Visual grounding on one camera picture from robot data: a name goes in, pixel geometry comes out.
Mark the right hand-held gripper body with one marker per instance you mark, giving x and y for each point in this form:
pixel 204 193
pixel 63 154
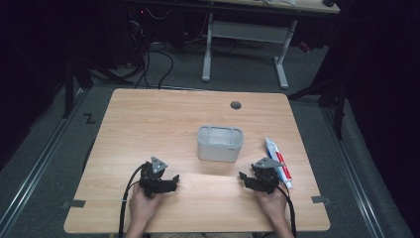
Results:
pixel 268 177

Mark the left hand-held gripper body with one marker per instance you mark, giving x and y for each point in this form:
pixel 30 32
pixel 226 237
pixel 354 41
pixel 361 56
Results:
pixel 152 181

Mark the white red toothpaste tube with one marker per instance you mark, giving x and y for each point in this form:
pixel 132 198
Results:
pixel 284 172

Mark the person's left hand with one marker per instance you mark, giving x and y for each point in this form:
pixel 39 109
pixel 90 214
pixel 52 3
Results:
pixel 142 209

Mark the person's right hand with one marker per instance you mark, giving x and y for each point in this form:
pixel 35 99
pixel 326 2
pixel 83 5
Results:
pixel 272 207

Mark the grey tape strip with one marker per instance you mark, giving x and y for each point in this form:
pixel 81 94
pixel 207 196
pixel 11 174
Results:
pixel 320 199
pixel 78 203

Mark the black zigzag floor tape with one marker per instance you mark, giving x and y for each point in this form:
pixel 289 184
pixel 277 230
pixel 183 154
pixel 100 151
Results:
pixel 89 118

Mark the black metal stand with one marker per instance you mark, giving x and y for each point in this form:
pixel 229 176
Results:
pixel 68 89
pixel 340 109

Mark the white-legged background desk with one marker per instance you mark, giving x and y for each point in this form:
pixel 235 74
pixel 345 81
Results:
pixel 247 33

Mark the metal floor rail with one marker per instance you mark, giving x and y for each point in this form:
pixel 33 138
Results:
pixel 39 165
pixel 355 172

